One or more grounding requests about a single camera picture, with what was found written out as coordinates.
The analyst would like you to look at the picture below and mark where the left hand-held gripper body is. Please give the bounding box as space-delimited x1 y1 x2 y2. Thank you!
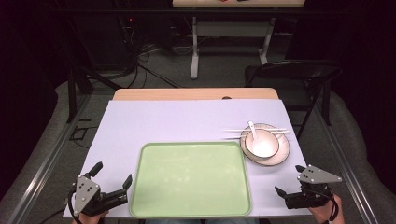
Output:
67 175 129 217

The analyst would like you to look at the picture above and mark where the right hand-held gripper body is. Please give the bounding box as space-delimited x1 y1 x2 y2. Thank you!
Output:
283 164 343 210

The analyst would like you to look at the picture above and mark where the person's left hand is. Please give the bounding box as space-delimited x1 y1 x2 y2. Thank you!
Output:
70 210 110 224

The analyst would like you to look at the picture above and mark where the person's right hand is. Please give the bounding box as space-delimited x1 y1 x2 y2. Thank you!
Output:
307 194 346 224

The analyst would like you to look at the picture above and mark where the white plate with dark rim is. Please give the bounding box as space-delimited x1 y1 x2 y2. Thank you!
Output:
239 122 291 167

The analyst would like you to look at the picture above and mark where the white bowl with dark rim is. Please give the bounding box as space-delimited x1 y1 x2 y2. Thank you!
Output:
244 129 280 160

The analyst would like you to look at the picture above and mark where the white ceramic spoon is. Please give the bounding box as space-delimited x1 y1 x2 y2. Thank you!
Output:
247 120 263 151

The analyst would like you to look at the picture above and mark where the green plastic tray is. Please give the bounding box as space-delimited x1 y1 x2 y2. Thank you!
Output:
129 141 252 218

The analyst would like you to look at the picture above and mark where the white chopstick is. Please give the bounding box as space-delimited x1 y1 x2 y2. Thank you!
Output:
223 130 290 140
222 127 288 133

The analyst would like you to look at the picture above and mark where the pale lavender table sheet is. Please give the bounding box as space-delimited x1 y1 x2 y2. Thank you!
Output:
63 99 312 218

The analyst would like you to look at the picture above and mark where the black metal stand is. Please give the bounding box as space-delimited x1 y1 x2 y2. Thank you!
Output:
64 63 123 124

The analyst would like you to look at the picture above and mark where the black folding chair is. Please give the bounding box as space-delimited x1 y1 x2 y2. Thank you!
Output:
244 59 344 140

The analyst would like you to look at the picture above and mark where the white-framed desk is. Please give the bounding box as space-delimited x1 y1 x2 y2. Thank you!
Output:
172 0 306 80

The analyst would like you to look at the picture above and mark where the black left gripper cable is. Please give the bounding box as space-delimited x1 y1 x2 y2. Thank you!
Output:
66 186 82 224

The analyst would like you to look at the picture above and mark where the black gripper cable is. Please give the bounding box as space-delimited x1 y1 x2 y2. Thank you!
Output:
66 186 82 224
323 189 340 222

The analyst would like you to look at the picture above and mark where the aluminium rail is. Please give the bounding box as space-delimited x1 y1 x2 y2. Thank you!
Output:
6 92 92 224
313 99 380 224

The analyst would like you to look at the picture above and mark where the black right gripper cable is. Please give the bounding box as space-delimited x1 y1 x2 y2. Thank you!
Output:
323 189 340 222

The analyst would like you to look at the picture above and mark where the bundle of floor cables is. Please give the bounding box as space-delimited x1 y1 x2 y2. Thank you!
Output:
116 13 185 90

